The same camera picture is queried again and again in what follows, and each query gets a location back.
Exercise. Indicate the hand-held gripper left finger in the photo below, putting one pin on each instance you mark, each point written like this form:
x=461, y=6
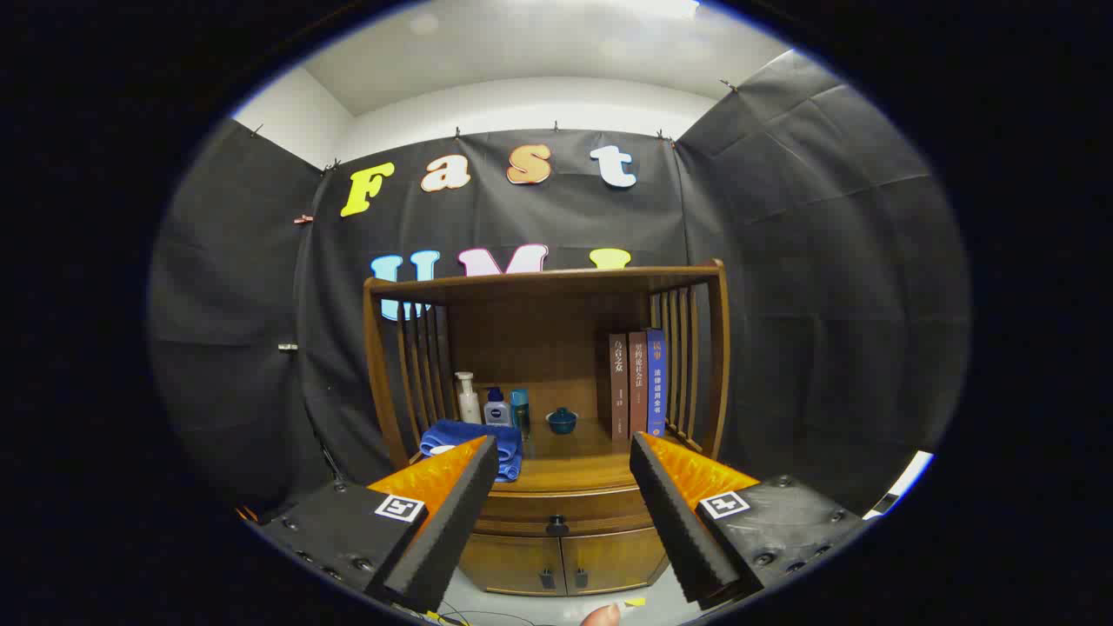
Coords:
x=452, y=530

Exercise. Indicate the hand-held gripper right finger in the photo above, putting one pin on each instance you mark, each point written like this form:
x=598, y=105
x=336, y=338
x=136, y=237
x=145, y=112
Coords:
x=678, y=530

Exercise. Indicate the wooden drawer with black knob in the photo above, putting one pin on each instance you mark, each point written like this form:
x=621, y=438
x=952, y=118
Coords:
x=522, y=510

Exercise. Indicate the wooden countertop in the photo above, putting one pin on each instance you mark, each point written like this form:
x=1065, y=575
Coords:
x=574, y=465

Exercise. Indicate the wooden cabinet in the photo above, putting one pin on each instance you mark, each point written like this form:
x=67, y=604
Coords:
x=539, y=348

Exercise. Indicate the blue folded towel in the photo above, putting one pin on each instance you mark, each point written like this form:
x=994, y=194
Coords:
x=452, y=432

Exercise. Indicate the white bottle with blue cap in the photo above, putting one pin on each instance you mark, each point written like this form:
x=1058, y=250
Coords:
x=496, y=411

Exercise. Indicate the white pump bottle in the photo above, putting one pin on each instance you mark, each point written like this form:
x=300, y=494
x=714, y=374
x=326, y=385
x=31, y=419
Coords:
x=469, y=404

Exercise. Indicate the teal tumbler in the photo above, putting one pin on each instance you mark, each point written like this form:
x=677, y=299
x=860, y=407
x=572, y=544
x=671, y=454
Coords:
x=520, y=409

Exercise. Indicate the blue book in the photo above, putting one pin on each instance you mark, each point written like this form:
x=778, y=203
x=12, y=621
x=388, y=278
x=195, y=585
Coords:
x=656, y=382

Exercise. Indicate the reddish brown book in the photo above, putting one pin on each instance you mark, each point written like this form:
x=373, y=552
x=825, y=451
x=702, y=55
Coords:
x=637, y=382

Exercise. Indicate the blue lidded teacup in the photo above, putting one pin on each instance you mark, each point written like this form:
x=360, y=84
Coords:
x=562, y=422

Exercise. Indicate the dark brown book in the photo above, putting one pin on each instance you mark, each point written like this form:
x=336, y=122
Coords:
x=618, y=382

